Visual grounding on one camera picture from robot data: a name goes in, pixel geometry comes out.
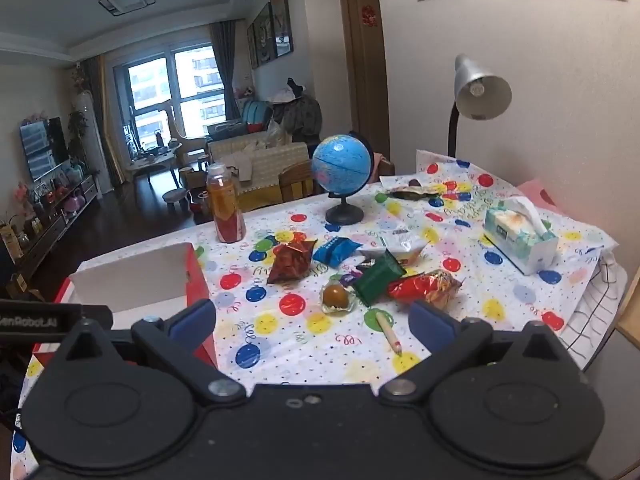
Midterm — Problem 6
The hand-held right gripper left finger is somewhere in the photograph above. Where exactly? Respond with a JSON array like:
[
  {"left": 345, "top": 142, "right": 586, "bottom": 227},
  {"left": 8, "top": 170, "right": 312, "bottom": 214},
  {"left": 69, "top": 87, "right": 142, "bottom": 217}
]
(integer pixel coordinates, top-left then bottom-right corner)
[{"left": 65, "top": 299, "right": 248, "bottom": 406}]

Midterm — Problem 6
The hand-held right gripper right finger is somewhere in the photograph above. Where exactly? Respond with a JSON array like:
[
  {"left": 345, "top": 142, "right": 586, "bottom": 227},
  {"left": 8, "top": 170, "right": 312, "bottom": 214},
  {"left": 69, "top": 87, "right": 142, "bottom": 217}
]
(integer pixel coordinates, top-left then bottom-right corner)
[{"left": 379, "top": 300, "right": 571, "bottom": 406}]

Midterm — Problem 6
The red orange snack packet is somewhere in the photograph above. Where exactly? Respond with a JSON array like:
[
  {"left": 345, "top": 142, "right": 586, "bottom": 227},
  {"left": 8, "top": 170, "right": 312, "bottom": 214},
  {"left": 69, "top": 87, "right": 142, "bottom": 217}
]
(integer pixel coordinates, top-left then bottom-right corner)
[{"left": 387, "top": 269, "right": 463, "bottom": 311}]

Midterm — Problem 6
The green snack packet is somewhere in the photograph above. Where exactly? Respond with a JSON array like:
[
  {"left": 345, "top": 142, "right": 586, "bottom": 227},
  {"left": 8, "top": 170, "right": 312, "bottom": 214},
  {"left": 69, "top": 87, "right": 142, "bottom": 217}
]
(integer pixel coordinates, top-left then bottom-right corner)
[{"left": 352, "top": 250, "right": 407, "bottom": 307}]

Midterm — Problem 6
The red cardboard box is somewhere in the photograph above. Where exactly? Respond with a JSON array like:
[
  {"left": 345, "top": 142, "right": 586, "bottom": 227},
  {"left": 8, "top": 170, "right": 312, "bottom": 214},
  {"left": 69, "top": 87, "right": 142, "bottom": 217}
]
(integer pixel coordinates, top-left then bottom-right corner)
[{"left": 32, "top": 242, "right": 218, "bottom": 368}]

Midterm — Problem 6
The white snack packet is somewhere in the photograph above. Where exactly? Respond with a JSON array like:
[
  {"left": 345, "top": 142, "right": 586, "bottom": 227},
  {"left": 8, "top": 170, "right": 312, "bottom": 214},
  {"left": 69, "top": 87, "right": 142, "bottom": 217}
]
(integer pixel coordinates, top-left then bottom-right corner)
[{"left": 357, "top": 232, "right": 431, "bottom": 263}]

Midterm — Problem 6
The red-brown foil snack packet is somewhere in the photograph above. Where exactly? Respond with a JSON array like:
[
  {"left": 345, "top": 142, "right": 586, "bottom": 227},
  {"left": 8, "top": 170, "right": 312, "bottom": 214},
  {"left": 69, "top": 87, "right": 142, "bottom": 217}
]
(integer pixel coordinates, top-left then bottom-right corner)
[{"left": 266, "top": 239, "right": 318, "bottom": 286}]

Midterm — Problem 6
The blue snack packet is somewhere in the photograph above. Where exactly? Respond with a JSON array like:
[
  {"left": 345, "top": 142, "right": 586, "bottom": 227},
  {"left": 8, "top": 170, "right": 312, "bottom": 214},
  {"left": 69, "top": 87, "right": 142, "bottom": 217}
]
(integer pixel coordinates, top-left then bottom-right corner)
[{"left": 312, "top": 236, "right": 363, "bottom": 266}]

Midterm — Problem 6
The tan pencil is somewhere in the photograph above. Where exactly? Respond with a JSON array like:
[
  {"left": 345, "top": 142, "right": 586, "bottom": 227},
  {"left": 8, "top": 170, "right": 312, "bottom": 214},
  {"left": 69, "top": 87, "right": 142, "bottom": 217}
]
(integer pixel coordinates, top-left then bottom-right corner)
[{"left": 375, "top": 312, "right": 403, "bottom": 356}]

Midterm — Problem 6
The dark television cabinet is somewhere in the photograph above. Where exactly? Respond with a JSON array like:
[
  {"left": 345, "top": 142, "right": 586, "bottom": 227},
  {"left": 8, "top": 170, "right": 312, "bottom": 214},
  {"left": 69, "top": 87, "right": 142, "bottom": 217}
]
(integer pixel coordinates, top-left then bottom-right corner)
[{"left": 0, "top": 172, "right": 98, "bottom": 281}]

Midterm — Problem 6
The balloon printed tablecloth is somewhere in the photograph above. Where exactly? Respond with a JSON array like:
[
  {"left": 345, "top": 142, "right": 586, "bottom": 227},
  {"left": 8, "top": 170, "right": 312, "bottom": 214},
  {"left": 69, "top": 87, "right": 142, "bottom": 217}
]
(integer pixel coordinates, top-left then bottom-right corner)
[{"left": 10, "top": 150, "right": 618, "bottom": 476}]

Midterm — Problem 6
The soft tissue pack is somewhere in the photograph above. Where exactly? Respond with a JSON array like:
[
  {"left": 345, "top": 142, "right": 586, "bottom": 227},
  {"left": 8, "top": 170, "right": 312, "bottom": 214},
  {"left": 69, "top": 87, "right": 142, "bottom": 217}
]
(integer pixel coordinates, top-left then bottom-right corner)
[{"left": 482, "top": 196, "right": 559, "bottom": 276}]

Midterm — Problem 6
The orange drink bottle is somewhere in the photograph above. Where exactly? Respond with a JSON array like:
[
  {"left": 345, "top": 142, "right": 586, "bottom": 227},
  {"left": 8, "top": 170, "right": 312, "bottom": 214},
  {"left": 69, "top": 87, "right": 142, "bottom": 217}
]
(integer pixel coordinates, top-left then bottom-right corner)
[{"left": 206, "top": 162, "right": 247, "bottom": 244}]

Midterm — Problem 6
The dark yellow-edged wrapper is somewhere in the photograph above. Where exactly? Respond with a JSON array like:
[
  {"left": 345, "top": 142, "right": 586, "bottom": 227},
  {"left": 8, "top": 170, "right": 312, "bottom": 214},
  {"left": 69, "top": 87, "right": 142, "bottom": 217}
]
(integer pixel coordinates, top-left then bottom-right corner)
[{"left": 387, "top": 183, "right": 443, "bottom": 201}]

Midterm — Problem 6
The beige garment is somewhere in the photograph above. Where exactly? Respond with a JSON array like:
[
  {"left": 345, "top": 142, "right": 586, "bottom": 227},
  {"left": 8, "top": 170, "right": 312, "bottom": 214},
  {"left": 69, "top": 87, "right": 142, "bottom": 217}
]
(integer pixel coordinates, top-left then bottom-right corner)
[{"left": 232, "top": 152, "right": 256, "bottom": 181}]

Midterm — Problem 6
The wooden coffee table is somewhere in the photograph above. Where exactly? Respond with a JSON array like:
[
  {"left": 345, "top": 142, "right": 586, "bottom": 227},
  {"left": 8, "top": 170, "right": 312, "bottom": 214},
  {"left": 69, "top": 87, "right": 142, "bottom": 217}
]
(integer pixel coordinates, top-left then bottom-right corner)
[{"left": 125, "top": 142, "right": 183, "bottom": 186}]

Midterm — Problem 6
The white checked cloth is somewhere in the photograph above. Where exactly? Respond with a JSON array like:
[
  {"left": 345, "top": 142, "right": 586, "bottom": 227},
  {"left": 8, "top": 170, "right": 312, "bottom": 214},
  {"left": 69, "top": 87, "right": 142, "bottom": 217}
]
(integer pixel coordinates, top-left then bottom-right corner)
[{"left": 557, "top": 250, "right": 628, "bottom": 371}]

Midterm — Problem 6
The flat television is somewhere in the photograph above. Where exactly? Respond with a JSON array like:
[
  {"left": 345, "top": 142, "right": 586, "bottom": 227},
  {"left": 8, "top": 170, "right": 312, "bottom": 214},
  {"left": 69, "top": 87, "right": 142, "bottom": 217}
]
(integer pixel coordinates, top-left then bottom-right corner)
[{"left": 20, "top": 117, "right": 68, "bottom": 181}]

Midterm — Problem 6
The wooden armchair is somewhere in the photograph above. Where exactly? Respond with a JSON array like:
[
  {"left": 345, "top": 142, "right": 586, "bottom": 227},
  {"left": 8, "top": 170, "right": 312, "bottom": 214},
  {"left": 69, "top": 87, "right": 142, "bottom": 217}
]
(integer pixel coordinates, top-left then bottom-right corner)
[{"left": 167, "top": 105, "right": 208, "bottom": 161}]

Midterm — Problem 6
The white tower air conditioner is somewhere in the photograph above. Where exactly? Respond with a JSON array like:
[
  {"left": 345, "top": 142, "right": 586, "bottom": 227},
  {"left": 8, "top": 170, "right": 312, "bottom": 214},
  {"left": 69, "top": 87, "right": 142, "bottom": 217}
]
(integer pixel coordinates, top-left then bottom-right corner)
[{"left": 75, "top": 90, "right": 106, "bottom": 196}]

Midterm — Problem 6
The sofa with cream cover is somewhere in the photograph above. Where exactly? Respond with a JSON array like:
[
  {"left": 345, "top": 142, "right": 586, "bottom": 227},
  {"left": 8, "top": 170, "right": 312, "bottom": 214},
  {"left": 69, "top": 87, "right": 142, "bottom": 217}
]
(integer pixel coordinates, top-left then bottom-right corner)
[{"left": 207, "top": 132, "right": 311, "bottom": 211}]

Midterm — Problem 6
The blue desk globe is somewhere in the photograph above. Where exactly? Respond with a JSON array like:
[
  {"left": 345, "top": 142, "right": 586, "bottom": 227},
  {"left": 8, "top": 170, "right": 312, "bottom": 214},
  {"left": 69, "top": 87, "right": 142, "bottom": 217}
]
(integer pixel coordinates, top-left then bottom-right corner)
[{"left": 311, "top": 132, "right": 373, "bottom": 226}]

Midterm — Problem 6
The green house plant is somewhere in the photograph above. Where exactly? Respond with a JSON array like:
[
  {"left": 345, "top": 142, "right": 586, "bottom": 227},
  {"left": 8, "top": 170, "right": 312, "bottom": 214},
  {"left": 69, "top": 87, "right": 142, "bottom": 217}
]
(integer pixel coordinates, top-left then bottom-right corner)
[{"left": 67, "top": 110, "right": 88, "bottom": 151}]

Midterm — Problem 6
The teal striped cushion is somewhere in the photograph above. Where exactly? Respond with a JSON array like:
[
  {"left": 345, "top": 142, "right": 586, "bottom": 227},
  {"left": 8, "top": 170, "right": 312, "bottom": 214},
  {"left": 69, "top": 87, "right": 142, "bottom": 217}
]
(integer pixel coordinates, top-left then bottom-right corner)
[{"left": 241, "top": 100, "right": 273, "bottom": 133}]

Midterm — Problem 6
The large window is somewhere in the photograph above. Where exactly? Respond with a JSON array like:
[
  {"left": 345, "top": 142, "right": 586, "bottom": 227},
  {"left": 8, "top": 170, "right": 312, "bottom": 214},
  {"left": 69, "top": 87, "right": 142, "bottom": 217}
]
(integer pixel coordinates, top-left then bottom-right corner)
[{"left": 112, "top": 45, "right": 228, "bottom": 143}]

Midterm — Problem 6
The dark jacket pile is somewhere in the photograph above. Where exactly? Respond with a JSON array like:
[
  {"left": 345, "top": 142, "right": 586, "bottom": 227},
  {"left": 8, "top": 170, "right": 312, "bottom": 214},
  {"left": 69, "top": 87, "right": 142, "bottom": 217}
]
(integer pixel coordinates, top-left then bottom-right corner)
[{"left": 270, "top": 77, "right": 323, "bottom": 143}]

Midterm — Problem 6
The silver desk lamp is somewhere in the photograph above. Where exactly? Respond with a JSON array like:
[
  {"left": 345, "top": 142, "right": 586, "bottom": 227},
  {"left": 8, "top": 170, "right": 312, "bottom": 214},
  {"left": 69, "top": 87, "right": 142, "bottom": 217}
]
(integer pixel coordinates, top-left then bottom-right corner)
[{"left": 446, "top": 53, "right": 513, "bottom": 158}]

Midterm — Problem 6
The grey curtain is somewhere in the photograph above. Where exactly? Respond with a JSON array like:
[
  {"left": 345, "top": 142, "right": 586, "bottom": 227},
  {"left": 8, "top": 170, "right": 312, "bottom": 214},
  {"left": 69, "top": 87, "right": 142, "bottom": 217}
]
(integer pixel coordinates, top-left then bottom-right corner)
[{"left": 209, "top": 20, "right": 246, "bottom": 121}]

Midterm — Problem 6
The wooden door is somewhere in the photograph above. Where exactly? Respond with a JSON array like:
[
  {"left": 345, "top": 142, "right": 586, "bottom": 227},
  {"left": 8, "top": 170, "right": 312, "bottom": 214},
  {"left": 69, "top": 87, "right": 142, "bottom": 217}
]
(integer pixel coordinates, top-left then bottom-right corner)
[{"left": 336, "top": 0, "right": 391, "bottom": 161}]

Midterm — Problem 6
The dark framed wall picture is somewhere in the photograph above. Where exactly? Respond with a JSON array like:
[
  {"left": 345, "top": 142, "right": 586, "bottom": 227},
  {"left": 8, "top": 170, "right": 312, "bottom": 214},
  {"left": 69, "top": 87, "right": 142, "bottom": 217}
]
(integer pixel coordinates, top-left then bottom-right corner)
[
  {"left": 270, "top": 0, "right": 294, "bottom": 58},
  {"left": 251, "top": 2, "right": 276, "bottom": 66}
]

